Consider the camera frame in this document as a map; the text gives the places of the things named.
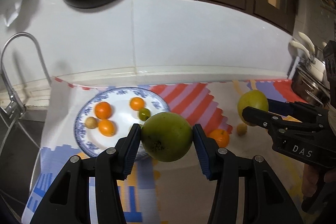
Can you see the person's right hand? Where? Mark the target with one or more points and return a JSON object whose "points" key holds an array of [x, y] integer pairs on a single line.
{"points": [[311, 179]]}

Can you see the blue patterned white plate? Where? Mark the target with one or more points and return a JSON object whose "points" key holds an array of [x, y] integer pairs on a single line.
{"points": [[123, 119]]}

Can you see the yellowish green apple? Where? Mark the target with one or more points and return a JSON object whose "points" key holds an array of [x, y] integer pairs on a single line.
{"points": [[252, 99]]}

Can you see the brown longan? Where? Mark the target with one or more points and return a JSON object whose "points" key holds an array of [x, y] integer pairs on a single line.
{"points": [[241, 129], [91, 122]]}

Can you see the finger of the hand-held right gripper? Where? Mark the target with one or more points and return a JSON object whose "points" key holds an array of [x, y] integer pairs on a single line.
{"points": [[294, 108], [262, 119]]}

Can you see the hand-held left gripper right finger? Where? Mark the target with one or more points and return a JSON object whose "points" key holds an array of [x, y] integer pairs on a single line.
{"points": [[203, 153]]}

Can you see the thin gooseneck faucet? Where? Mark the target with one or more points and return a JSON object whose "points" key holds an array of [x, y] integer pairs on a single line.
{"points": [[31, 39]]}

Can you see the orange with stem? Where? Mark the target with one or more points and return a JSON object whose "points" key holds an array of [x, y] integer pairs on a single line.
{"points": [[221, 138]]}

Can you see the green tomato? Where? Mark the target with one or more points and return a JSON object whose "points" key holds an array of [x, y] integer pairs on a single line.
{"points": [[143, 114]]}

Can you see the steel pot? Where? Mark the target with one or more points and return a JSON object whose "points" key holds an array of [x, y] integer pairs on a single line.
{"points": [[307, 85]]}

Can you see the steel kitchen sink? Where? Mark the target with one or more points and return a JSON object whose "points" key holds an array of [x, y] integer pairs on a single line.
{"points": [[18, 150]]}

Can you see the colourful patterned tablecloth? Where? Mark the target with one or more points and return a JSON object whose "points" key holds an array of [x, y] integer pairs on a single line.
{"points": [[183, 98]]}

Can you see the large orange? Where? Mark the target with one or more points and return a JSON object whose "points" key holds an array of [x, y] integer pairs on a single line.
{"points": [[103, 110]]}

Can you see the large green apple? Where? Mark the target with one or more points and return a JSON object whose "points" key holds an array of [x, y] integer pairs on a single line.
{"points": [[166, 137]]}

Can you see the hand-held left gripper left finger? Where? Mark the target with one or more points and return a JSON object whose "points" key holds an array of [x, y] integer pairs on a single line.
{"points": [[132, 153]]}

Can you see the small orange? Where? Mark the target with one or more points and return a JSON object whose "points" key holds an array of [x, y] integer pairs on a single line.
{"points": [[137, 103]]}

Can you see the medium orange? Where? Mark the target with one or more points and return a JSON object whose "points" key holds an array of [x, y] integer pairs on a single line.
{"points": [[106, 127]]}

